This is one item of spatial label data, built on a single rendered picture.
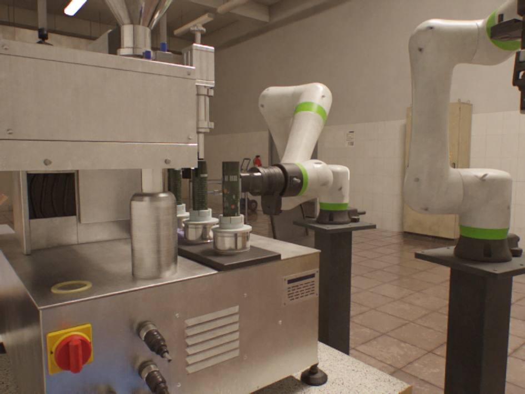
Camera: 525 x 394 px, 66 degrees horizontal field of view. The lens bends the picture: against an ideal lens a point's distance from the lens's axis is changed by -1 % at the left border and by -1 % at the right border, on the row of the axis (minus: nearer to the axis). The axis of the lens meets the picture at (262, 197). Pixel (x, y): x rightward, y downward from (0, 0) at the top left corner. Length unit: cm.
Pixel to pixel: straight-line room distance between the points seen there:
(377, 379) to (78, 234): 68
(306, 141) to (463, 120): 493
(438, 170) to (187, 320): 79
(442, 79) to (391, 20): 619
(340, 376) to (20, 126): 73
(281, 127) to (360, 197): 584
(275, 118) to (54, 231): 94
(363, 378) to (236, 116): 949
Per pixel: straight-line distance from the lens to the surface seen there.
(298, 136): 135
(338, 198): 173
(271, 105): 154
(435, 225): 623
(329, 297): 180
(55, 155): 56
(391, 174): 699
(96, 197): 91
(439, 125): 119
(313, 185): 111
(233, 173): 70
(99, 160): 58
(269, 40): 949
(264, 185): 100
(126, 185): 93
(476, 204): 123
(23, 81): 57
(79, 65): 59
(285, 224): 298
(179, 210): 90
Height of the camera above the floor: 120
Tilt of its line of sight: 5 degrees down
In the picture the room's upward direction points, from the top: straight up
